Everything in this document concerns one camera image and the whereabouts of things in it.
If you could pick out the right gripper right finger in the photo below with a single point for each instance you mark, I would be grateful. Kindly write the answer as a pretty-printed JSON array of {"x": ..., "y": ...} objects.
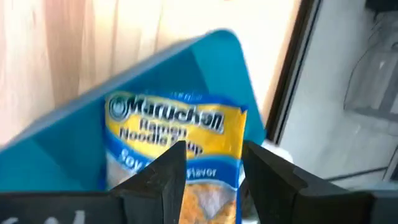
[{"x": 270, "y": 186}]

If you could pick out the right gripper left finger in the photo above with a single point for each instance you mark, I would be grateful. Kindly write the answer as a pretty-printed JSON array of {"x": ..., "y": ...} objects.
[{"x": 161, "y": 186}]

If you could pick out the blue Maruchan noodle packet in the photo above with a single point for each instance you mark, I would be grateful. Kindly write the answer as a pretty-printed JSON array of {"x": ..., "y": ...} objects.
[{"x": 174, "y": 124}]

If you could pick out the blue snack packet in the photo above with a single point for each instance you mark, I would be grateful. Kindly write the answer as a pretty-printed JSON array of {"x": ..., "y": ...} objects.
[{"x": 202, "y": 68}]

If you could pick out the black aluminium table frame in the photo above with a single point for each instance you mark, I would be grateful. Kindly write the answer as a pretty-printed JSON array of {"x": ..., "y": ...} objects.
[{"x": 292, "y": 62}]

